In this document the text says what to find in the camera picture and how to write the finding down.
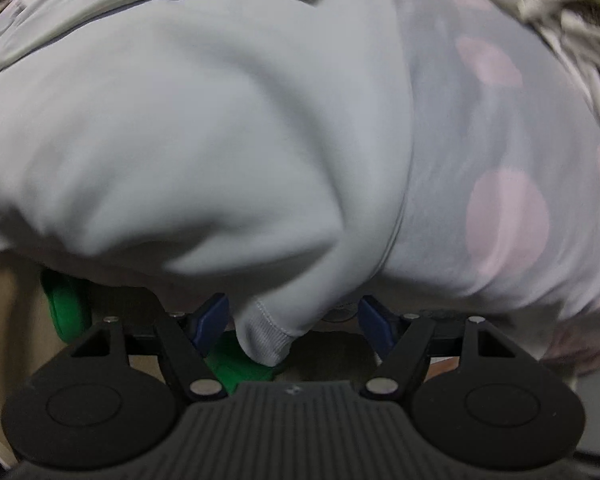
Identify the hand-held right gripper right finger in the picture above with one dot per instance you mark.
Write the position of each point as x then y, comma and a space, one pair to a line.
377, 324

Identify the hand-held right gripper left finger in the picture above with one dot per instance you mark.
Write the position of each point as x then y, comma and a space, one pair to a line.
211, 317

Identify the light grey sweatshirt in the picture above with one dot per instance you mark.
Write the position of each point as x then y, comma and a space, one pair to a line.
205, 135

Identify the green plastic object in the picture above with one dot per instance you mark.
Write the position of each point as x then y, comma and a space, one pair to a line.
67, 305
235, 362

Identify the pink polka dot bed sheet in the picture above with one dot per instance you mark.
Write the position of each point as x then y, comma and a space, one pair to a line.
480, 170

